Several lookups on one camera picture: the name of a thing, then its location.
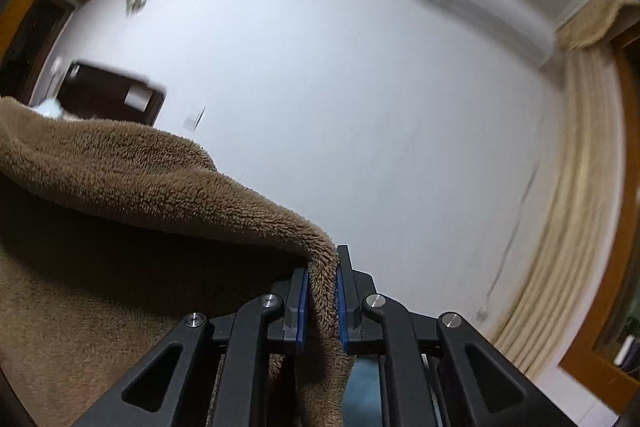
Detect cream curtain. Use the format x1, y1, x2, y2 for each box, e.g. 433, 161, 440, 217
491, 0, 639, 381

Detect white air conditioner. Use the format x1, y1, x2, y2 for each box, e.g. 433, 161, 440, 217
418, 0, 556, 67

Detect white wall cable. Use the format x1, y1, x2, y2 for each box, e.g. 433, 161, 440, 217
476, 116, 547, 320

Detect wooden wardrobe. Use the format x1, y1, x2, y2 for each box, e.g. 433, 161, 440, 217
1, 0, 89, 104

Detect white wall switch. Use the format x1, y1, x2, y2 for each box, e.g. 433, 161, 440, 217
183, 106, 206, 132

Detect blue knit sweater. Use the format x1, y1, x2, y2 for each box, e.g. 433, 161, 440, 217
343, 355, 393, 426

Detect white bedding pile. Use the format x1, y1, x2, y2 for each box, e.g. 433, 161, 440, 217
32, 98, 65, 120

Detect wall decoration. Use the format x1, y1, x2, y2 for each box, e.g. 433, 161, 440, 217
126, 0, 148, 16

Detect dark wooden headboard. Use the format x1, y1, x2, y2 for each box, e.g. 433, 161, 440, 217
56, 61, 166, 126

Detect brown fleece jacket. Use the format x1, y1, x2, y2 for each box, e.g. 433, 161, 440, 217
1, 98, 352, 426

